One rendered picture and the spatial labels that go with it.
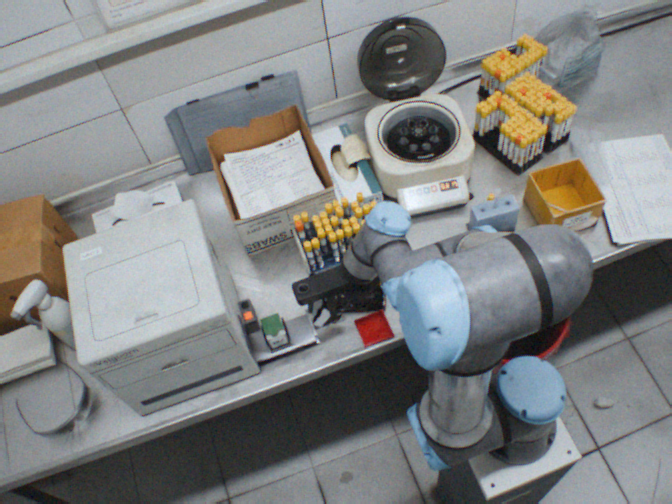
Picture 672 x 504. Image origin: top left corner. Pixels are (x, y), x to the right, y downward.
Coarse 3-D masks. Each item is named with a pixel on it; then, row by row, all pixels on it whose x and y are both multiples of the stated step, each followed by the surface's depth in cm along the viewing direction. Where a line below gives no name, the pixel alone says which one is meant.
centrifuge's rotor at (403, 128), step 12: (408, 120) 155; (420, 120) 155; (432, 120) 154; (396, 132) 153; (408, 132) 154; (420, 132) 150; (432, 132) 153; (444, 132) 152; (396, 144) 151; (408, 144) 152; (420, 144) 152; (432, 144) 151; (444, 144) 151; (408, 156) 150; (420, 156) 149; (432, 156) 149
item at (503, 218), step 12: (480, 204) 140; (492, 204) 140; (504, 204) 140; (516, 204) 139; (480, 216) 139; (492, 216) 139; (504, 216) 140; (516, 216) 141; (468, 228) 148; (504, 228) 144
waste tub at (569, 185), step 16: (576, 160) 144; (528, 176) 144; (544, 176) 146; (560, 176) 148; (576, 176) 148; (528, 192) 147; (544, 192) 151; (560, 192) 151; (576, 192) 150; (592, 192) 142; (528, 208) 150; (544, 208) 141; (576, 208) 148; (592, 208) 138; (544, 224) 143; (560, 224) 140; (576, 224) 142; (592, 224) 145
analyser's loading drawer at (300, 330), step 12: (288, 324) 137; (300, 324) 136; (312, 324) 134; (252, 336) 136; (264, 336) 132; (288, 336) 132; (300, 336) 135; (312, 336) 135; (252, 348) 135; (264, 348) 134; (276, 348) 133; (288, 348) 134
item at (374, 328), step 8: (376, 312) 140; (360, 320) 139; (368, 320) 139; (376, 320) 139; (384, 320) 139; (360, 328) 139; (368, 328) 138; (376, 328) 138; (384, 328) 138; (368, 336) 137; (376, 336) 137; (384, 336) 137; (392, 336) 136; (368, 344) 136
